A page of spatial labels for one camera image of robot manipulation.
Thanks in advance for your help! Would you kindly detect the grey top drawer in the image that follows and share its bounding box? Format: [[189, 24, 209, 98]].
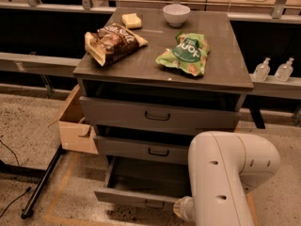
[[79, 96, 240, 136]]

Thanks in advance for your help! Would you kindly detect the cardboard box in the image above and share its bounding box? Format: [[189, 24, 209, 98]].
[[50, 85, 98, 154]]

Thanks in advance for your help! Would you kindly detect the green chip bag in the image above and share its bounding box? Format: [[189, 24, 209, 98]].
[[155, 32, 210, 76]]

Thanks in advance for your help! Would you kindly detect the grey drawer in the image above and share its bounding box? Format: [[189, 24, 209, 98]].
[[94, 136, 188, 165], [79, 96, 240, 136], [95, 157, 191, 211]]

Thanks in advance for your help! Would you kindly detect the clear sanitizer bottle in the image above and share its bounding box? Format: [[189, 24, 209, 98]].
[[275, 57, 294, 82], [253, 57, 270, 82]]

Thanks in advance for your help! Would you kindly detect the grey middle drawer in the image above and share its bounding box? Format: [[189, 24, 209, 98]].
[[94, 136, 188, 165]]

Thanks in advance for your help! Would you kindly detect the brown chip bag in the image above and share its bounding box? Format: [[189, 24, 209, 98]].
[[85, 24, 148, 66]]

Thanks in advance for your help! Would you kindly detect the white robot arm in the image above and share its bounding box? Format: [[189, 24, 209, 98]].
[[173, 131, 280, 226]]

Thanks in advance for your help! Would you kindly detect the yellow sponge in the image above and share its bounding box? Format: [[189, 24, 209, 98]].
[[121, 13, 142, 29]]

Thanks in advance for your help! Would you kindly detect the grey metal shelf rail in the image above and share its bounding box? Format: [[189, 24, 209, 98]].
[[0, 52, 80, 77]]

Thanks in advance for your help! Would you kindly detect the black floor cable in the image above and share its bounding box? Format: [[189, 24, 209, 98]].
[[0, 138, 33, 219]]

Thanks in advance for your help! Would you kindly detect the grey bottom drawer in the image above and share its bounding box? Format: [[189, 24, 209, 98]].
[[95, 157, 191, 211]]

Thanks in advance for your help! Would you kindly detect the white bowl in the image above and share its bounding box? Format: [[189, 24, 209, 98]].
[[163, 4, 190, 26]]

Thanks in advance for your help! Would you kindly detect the black floor stand leg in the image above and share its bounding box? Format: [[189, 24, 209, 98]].
[[21, 145, 64, 219]]

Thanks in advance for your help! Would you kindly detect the dark grey drawer cabinet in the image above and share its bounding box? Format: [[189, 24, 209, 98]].
[[72, 7, 254, 168]]

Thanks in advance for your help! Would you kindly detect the clear sanitizer bottle right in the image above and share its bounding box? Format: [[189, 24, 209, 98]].
[[275, 57, 294, 82]]

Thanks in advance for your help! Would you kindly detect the clear sanitizer bottle left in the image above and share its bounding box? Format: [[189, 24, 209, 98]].
[[253, 57, 270, 82]]

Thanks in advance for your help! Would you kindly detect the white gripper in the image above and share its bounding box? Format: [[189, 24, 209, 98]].
[[173, 196, 195, 222]]

